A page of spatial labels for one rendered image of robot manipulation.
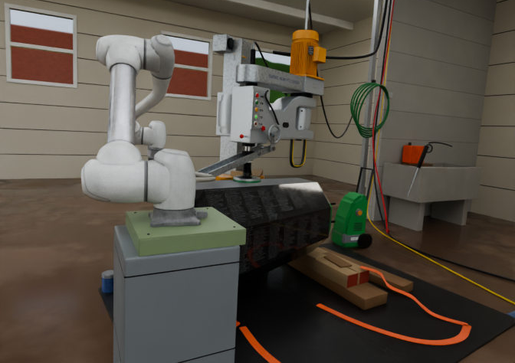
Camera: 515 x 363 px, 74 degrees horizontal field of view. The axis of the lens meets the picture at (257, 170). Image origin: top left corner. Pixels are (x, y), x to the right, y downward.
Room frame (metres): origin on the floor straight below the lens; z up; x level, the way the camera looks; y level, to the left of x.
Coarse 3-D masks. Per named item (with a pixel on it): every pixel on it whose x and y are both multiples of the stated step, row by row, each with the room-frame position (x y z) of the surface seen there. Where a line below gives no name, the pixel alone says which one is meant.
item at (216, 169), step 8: (240, 152) 2.69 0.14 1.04; (256, 152) 2.66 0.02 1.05; (264, 152) 2.73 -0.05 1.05; (224, 160) 2.56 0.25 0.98; (232, 160) 2.63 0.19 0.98; (240, 160) 2.53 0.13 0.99; (248, 160) 2.60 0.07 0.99; (208, 168) 2.45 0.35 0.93; (216, 168) 2.38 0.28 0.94; (224, 168) 2.42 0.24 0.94; (232, 168) 2.48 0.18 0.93; (216, 176) 2.37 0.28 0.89
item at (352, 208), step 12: (360, 168) 3.91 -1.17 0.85; (348, 204) 3.68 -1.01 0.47; (360, 204) 3.65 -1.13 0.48; (336, 216) 3.79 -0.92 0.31; (348, 216) 3.64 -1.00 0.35; (360, 216) 3.65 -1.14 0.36; (336, 228) 3.74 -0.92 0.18; (348, 228) 3.60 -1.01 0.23; (360, 228) 3.65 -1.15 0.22; (336, 240) 3.70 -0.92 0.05; (348, 240) 3.60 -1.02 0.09; (360, 240) 3.61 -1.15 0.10
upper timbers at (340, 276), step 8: (320, 248) 3.00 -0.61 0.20; (304, 256) 2.84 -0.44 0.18; (336, 256) 2.83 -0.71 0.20; (304, 264) 2.83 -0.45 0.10; (312, 264) 2.75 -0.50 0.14; (320, 264) 2.67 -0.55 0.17; (328, 264) 2.63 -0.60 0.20; (352, 264) 2.65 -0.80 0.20; (320, 272) 2.67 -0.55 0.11; (328, 272) 2.60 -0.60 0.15; (336, 272) 2.52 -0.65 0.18; (344, 272) 2.49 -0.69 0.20; (352, 272) 2.50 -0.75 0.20; (360, 272) 2.51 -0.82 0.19; (368, 272) 2.56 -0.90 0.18; (336, 280) 2.52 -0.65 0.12; (344, 280) 2.45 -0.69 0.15; (352, 280) 2.46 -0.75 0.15; (360, 280) 2.51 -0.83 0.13; (368, 280) 2.56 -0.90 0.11
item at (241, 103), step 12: (240, 96) 2.61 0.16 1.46; (264, 96) 2.63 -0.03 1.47; (240, 108) 2.61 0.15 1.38; (264, 108) 2.64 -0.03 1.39; (240, 120) 2.61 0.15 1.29; (264, 120) 2.64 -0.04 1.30; (240, 132) 2.60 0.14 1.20; (252, 132) 2.55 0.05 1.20; (264, 132) 2.65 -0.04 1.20; (252, 144) 2.64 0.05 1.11
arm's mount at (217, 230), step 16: (208, 208) 1.53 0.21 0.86; (128, 224) 1.31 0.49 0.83; (144, 224) 1.22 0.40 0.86; (208, 224) 1.27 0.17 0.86; (224, 224) 1.28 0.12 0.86; (144, 240) 1.07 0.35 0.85; (160, 240) 1.09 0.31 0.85; (176, 240) 1.12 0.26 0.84; (192, 240) 1.14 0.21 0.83; (208, 240) 1.17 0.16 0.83; (224, 240) 1.20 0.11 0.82; (240, 240) 1.23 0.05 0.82
